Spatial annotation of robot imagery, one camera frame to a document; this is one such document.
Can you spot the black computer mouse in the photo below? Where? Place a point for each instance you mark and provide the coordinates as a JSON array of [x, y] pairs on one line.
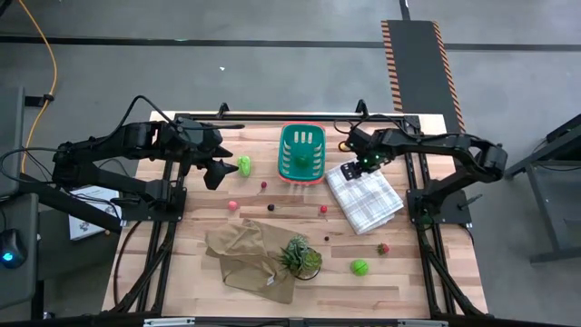
[[11, 247]]

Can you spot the silver metal bracket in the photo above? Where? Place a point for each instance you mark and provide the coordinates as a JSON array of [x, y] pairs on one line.
[[168, 323], [422, 324]]

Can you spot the white plaid folded towel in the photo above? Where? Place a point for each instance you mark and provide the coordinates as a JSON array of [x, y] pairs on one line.
[[363, 204]]

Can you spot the yellow toy banana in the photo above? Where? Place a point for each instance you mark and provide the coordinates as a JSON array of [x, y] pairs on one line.
[[341, 146]]

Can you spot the black floor mat orange stripes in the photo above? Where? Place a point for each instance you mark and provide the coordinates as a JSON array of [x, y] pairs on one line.
[[417, 68]]

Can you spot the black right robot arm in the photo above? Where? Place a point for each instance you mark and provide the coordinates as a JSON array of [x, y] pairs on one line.
[[436, 143]]

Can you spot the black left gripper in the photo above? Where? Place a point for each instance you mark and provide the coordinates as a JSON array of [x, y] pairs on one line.
[[195, 138]]

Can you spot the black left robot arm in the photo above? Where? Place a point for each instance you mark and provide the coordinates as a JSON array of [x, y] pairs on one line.
[[136, 136]]

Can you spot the black metal beam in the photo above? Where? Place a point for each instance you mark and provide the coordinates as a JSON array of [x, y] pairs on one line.
[[68, 204]]

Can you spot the bright red toy cherry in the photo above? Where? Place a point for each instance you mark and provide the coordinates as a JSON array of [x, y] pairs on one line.
[[323, 209]]

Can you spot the grey flat panel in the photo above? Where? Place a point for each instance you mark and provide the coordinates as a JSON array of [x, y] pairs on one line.
[[9, 136]]

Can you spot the white care label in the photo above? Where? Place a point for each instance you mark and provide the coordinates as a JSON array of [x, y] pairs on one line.
[[271, 280]]

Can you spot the pink toy peach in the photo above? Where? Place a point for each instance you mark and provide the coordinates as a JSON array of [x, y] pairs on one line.
[[233, 205]]

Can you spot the black aluminium table frame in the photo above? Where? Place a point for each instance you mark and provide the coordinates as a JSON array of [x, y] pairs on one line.
[[295, 117]]

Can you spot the tan linen cloth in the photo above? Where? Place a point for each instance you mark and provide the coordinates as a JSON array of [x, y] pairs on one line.
[[245, 259]]

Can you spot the light green toy lime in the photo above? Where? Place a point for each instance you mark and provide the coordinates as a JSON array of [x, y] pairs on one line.
[[359, 267]]

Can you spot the light green toy pepper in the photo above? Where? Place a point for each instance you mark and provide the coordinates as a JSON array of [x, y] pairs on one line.
[[244, 165]]

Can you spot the dark red toy cherry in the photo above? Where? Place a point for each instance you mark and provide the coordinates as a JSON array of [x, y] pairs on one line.
[[263, 185]]

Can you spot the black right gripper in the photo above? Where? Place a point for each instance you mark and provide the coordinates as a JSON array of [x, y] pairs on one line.
[[370, 145]]

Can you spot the white printed booklet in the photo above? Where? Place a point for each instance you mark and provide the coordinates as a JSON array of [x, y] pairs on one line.
[[88, 222]]

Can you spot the succulent plant in black pot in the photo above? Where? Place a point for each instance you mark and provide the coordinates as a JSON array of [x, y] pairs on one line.
[[299, 259]]

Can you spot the grey side desk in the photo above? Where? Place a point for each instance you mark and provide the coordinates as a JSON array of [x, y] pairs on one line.
[[20, 286]]

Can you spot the red toy strawberry green leaves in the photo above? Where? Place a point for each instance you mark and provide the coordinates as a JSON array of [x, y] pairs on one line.
[[383, 248]]

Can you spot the grey metal stand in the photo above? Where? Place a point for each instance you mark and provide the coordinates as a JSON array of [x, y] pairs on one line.
[[549, 200]]

